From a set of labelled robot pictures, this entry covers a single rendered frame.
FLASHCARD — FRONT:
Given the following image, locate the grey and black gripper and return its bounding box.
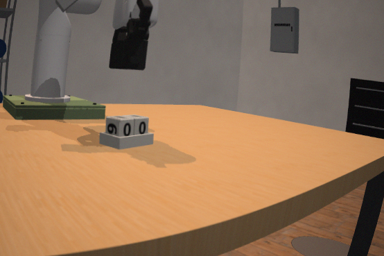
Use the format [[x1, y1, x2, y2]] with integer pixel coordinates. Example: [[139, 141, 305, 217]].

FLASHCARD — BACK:
[[109, 0, 159, 70]]

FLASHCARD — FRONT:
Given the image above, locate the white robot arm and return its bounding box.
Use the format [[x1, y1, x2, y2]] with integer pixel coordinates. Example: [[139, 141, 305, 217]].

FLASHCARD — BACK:
[[25, 0, 102, 103]]

